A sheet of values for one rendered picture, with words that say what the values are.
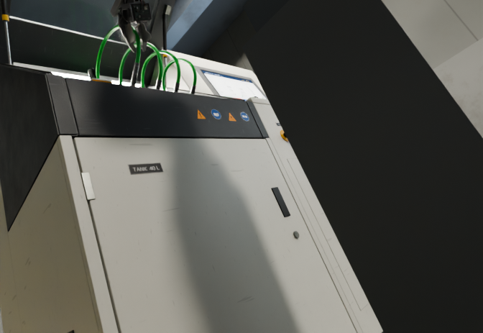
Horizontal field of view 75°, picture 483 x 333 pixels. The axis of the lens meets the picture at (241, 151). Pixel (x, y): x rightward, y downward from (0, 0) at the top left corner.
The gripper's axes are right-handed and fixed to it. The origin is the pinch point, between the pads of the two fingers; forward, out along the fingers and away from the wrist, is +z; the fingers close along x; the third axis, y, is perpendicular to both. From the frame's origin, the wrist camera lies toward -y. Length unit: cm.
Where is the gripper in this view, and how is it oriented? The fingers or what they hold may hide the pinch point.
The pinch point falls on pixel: (137, 47)
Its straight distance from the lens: 122.2
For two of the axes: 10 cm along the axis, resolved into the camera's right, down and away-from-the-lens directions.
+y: 7.1, 2.1, -6.8
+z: 0.9, 9.2, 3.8
